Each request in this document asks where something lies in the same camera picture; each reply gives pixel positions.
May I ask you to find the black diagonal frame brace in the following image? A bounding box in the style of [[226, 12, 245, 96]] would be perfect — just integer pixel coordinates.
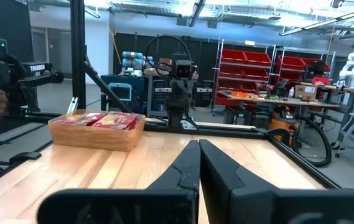
[[83, 54, 131, 113]]

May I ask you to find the brown cardboard box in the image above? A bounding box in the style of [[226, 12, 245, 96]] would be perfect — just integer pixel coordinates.
[[294, 84, 318, 101]]

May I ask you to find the shelf with red bins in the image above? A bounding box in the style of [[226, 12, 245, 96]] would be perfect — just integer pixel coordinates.
[[214, 39, 276, 108], [272, 46, 337, 86]]

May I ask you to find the orange wooden basket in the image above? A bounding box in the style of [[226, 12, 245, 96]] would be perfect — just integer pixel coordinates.
[[47, 108, 146, 152]]

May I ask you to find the black vacuum hose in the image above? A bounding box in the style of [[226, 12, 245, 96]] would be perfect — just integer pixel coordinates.
[[291, 116, 333, 168]]

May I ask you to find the cluttered wooden workbench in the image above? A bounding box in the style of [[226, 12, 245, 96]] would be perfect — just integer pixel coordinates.
[[217, 89, 343, 110]]

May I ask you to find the orange shop vacuum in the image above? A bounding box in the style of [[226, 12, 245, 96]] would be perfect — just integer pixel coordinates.
[[268, 114, 299, 146]]

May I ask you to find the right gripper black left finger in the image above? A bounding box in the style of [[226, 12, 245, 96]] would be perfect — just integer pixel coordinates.
[[145, 139, 202, 224]]

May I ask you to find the black cable loop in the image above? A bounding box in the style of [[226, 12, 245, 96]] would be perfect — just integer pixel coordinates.
[[144, 34, 193, 77]]

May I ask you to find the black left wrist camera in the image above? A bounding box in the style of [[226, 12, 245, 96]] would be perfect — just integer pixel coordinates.
[[172, 53, 197, 79]]

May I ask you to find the black frame corner bracket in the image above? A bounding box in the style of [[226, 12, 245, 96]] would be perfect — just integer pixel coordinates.
[[9, 151, 42, 163], [253, 126, 290, 138]]

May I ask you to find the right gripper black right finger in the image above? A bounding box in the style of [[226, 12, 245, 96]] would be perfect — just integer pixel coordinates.
[[198, 139, 277, 224]]

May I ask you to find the blue teach pendant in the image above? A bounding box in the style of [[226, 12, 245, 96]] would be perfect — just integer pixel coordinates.
[[108, 82, 133, 102]]

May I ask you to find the black vertical frame post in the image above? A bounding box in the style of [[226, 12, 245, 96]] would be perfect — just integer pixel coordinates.
[[70, 0, 86, 110]]

